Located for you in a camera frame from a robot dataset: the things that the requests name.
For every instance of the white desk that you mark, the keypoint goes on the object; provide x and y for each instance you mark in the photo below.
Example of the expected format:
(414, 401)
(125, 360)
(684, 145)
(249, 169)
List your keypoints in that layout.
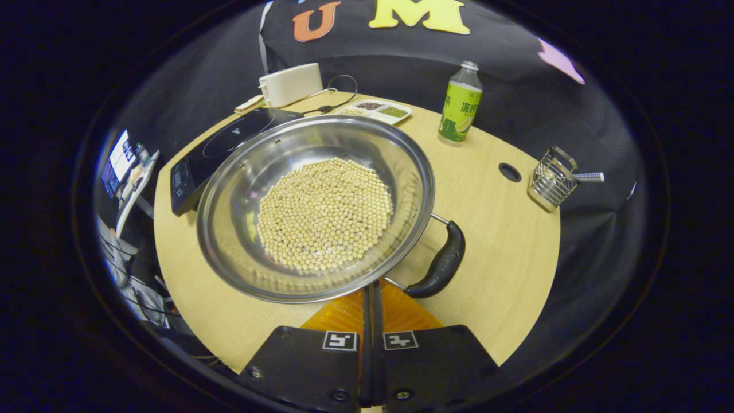
(135, 198)

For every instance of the computer monitor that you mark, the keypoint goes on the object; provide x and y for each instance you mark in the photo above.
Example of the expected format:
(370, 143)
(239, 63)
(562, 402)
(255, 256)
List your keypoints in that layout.
(120, 160)

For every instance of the white bread sandwich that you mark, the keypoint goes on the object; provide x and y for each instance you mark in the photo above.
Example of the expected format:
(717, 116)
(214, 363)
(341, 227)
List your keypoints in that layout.
(250, 102)

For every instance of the stainless steel pot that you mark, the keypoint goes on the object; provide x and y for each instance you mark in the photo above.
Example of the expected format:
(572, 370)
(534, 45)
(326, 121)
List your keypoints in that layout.
(241, 189)

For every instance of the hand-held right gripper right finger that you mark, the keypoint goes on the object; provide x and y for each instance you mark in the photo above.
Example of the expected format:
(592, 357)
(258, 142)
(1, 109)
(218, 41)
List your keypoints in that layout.
(436, 367)

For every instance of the white divided plate with grains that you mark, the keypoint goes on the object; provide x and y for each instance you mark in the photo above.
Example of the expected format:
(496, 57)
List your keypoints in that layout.
(373, 110)

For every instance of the black table grommet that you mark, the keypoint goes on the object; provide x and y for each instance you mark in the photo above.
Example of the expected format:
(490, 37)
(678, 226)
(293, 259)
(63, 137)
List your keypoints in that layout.
(510, 172)

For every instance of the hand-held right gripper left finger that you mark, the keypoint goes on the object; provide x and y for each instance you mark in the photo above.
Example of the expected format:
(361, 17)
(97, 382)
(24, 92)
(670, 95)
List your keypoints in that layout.
(309, 367)

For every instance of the pile of soybeans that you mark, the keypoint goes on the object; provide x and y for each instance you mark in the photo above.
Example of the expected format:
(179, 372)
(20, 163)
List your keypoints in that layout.
(324, 215)

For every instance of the black backdrop cloth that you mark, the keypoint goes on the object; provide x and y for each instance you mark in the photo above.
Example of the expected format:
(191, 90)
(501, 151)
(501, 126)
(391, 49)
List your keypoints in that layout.
(504, 74)

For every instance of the green label bottle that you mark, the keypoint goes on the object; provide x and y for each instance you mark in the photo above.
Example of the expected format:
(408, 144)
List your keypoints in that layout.
(460, 112)

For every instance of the black induction cooktop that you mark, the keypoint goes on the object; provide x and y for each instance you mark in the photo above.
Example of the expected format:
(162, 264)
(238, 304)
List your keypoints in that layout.
(229, 140)

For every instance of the white toaster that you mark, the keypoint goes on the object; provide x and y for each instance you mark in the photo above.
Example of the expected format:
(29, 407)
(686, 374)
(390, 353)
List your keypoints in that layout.
(289, 84)

